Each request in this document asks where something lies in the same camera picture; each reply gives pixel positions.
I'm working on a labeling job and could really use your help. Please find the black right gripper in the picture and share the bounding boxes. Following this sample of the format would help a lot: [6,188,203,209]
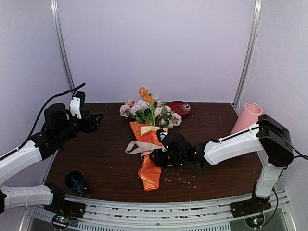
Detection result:
[149,148,186,167]

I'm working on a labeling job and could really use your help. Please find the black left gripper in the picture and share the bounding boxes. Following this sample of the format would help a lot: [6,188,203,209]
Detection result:
[55,109,103,143]

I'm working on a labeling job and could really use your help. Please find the grey printed ribbon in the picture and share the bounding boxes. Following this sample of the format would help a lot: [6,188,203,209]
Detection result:
[125,141,163,159]

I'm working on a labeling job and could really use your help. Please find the orange flower bouquet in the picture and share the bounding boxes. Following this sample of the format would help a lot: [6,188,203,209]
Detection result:
[119,87,182,191]

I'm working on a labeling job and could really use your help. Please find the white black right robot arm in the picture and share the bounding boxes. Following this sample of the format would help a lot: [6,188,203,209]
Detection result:
[150,114,294,213]

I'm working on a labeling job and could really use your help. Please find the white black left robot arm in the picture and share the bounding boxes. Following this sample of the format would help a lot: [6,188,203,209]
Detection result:
[0,103,103,214]

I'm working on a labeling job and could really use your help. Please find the pink cylindrical vase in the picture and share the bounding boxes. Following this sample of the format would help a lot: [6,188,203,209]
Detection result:
[231,103,263,134]

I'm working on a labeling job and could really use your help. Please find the dark blue cup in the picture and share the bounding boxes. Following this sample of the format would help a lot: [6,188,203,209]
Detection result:
[64,170,90,196]

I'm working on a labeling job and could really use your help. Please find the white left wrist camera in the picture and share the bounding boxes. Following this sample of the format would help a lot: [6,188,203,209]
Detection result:
[69,91,86,120]

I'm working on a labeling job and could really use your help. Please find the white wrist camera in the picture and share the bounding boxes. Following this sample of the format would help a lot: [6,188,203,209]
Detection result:
[156,128,168,152]
[69,91,86,120]

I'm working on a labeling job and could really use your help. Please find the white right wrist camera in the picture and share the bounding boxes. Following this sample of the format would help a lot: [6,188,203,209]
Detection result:
[156,128,168,152]

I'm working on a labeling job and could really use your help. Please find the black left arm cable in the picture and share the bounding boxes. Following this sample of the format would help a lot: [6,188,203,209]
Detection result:
[23,82,86,145]

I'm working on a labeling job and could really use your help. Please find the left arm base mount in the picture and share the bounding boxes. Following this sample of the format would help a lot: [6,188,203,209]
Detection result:
[44,191,86,231]

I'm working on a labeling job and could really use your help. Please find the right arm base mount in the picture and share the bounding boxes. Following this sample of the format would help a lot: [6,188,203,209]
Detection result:
[230,199,271,229]

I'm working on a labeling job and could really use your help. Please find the left aluminium frame post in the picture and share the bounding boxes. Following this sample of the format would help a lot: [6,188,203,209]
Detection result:
[50,0,75,89]

